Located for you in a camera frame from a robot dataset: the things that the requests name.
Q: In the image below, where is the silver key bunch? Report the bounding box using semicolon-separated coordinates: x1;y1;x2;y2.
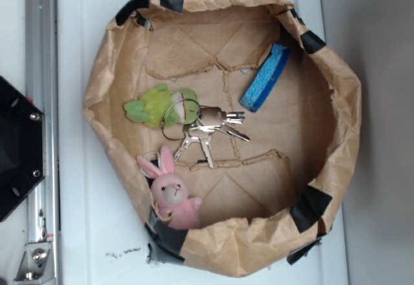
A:
174;107;250;168

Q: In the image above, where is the green plush frog keychain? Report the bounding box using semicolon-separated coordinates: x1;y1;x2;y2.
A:
124;83;201;128

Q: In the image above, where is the blue sponge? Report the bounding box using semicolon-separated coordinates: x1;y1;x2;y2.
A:
240;43;292;112

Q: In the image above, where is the brown paper bag bin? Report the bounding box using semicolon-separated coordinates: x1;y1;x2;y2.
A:
84;0;362;277

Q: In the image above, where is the white tray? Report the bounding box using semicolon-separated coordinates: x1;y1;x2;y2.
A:
58;0;348;284

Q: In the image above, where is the pink plush bunny keychain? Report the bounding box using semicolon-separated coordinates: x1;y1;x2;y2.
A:
136;146;202;229

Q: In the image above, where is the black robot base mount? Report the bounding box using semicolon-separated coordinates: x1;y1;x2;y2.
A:
1;78;44;222

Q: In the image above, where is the aluminium rail with bracket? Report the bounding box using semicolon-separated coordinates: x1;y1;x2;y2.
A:
14;0;62;284

